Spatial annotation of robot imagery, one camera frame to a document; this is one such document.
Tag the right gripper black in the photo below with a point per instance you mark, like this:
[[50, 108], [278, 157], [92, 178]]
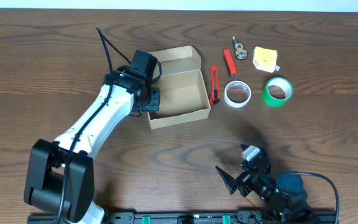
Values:
[[243, 179]]

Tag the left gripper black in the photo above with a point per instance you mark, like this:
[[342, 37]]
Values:
[[153, 100]]

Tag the brown cardboard box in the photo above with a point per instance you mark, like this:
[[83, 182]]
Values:
[[183, 95]]

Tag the white tape roll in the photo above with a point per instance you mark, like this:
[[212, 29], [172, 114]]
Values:
[[237, 94]]

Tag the green tape roll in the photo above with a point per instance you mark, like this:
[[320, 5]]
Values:
[[277, 92]]

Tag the yellow sticky note pad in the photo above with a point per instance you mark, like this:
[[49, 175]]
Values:
[[265, 59]]

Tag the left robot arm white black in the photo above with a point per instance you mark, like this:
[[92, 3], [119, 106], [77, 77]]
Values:
[[60, 174]]

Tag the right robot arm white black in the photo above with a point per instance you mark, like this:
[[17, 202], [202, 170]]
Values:
[[284, 195]]

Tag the orange utility knife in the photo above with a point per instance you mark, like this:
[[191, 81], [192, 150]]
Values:
[[214, 97]]

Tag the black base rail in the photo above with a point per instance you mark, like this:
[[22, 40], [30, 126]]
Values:
[[240, 216]]

